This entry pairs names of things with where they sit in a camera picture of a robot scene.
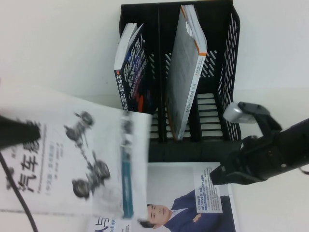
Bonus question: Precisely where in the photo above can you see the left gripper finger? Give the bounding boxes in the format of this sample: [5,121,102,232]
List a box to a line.
[0,115,41,152]

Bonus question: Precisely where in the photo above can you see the black left camera cable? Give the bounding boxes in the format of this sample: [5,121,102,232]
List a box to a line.
[0,153,37,232]

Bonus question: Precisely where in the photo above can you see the dark mobile robot book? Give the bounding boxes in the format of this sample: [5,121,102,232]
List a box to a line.
[113,23,159,116]

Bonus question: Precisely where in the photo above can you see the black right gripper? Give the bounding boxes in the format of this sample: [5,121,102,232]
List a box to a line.
[209,135,271,186]

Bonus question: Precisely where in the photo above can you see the black three-slot book stand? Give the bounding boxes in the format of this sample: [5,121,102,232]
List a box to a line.
[118,0,243,163]

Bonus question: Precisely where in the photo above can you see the black right camera bracket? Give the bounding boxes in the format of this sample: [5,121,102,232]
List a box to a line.
[255,115,283,140]

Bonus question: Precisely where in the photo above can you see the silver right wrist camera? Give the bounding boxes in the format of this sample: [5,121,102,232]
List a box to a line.
[223,101,270,125]

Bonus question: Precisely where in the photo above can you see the grey book with orange spine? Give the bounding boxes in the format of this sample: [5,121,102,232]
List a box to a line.
[164,5,208,141]

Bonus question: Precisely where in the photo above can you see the magazine with suited man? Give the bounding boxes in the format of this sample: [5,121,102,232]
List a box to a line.
[85,162,239,232]

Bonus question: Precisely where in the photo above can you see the white car suspension book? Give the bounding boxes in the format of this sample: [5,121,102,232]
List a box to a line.
[0,86,153,219]

